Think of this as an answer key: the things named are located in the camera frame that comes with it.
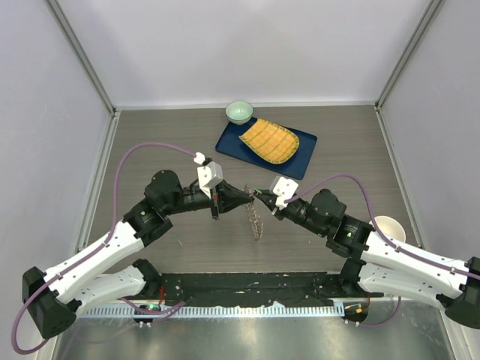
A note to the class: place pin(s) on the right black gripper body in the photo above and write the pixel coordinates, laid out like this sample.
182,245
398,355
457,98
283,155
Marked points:
298,211

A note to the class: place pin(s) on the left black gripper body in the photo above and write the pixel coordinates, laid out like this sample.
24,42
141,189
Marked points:
193,200

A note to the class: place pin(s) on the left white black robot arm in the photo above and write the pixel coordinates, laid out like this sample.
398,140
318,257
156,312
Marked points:
55,297

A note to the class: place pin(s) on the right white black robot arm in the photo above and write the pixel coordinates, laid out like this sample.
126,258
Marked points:
379,263

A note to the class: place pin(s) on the dark blue tray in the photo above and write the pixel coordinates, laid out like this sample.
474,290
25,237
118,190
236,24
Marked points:
230,144

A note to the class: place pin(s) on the yellow woven bamboo mat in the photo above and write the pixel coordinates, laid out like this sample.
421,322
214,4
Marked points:
272,142

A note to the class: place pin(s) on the light green ceramic bowl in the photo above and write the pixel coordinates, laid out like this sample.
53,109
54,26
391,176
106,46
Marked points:
239,112

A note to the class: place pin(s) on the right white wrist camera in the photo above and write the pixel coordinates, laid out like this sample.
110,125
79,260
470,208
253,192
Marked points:
284,189

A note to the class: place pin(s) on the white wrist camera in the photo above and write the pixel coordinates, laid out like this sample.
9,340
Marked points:
209,173
284,189

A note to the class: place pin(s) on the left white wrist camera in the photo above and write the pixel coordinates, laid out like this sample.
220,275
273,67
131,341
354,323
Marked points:
209,173

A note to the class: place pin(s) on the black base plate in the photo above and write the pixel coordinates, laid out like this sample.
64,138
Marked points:
253,290

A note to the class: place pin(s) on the slotted white cable duct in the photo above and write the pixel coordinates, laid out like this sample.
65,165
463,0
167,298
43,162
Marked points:
277,310

